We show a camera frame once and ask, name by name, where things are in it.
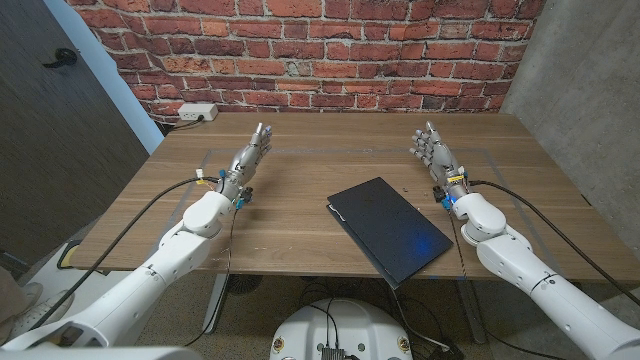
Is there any red brick print backdrop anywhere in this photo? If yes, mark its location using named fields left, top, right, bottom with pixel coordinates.
left=64, top=0, right=549, bottom=124

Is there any white sneaker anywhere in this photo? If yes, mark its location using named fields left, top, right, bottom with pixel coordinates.
left=7, top=288, right=76, bottom=342

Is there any dark round floor object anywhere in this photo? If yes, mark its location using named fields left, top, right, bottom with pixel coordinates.
left=227, top=273, right=264, bottom=296

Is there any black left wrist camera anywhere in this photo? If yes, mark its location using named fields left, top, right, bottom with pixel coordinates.
left=233, top=186, right=254, bottom=210

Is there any black laptop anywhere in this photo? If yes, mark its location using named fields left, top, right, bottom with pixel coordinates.
left=326, top=176, right=454, bottom=290

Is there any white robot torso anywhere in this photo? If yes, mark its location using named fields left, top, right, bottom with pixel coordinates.
left=269, top=298, right=415, bottom=360

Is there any black door handle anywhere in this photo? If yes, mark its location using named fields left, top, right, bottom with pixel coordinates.
left=42, top=47, right=79, bottom=70

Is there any beige trouser leg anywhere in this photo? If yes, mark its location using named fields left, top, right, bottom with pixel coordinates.
left=0, top=264, right=26, bottom=326

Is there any white door frame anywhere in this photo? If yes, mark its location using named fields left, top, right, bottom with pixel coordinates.
left=42, top=0, right=166, bottom=155

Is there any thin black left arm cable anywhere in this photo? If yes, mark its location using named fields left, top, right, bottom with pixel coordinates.
left=183, top=207, right=239, bottom=347

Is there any white robot chest panel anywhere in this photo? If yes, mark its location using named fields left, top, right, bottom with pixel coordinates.
left=0, top=347, right=204, bottom=360

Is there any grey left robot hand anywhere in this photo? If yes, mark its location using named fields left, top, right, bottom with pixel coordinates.
left=215, top=122, right=274, bottom=204

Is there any white floor device yellow trim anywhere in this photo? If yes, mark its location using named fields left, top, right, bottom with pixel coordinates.
left=29, top=239, right=109, bottom=321

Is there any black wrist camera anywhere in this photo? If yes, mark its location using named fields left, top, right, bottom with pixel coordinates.
left=233, top=186, right=254, bottom=210
left=432, top=184, right=454, bottom=211

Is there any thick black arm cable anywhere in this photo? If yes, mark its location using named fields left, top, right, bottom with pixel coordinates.
left=29, top=175, right=221, bottom=331
left=467, top=179, right=640, bottom=307

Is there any white power strip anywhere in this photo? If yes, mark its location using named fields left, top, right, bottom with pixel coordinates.
left=177, top=102, right=220, bottom=122

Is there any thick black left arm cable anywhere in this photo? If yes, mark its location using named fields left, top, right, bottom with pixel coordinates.
left=29, top=175, right=221, bottom=331

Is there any black power cord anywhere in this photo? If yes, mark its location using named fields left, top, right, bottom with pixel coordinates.
left=169, top=115, right=205, bottom=132

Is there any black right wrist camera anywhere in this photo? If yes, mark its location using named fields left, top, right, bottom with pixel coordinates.
left=432, top=184, right=454, bottom=211

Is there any dark wood door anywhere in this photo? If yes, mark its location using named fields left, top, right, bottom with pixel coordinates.
left=0, top=0, right=151, bottom=265

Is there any metal table leg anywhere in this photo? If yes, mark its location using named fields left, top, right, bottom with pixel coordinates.
left=457, top=279, right=489, bottom=345
left=202, top=273, right=231, bottom=335

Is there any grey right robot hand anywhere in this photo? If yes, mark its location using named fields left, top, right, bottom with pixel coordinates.
left=409, top=119, right=471, bottom=202

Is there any grey floor cable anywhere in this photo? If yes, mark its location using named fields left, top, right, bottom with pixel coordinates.
left=387, top=287, right=451, bottom=351

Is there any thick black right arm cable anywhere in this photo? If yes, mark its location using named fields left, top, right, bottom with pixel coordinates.
left=467, top=179, right=640, bottom=307

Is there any black power adapter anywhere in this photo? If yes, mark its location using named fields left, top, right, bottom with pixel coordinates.
left=427, top=342, right=466, bottom=360

